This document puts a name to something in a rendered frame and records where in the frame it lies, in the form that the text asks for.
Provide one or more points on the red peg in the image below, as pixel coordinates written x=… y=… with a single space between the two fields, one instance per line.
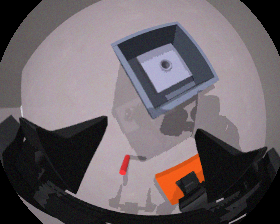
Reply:
x=123 y=168

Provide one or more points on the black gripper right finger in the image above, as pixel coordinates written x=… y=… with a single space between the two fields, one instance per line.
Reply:
x=222 y=165

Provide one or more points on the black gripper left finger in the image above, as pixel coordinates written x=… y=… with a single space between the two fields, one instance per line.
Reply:
x=69 y=150

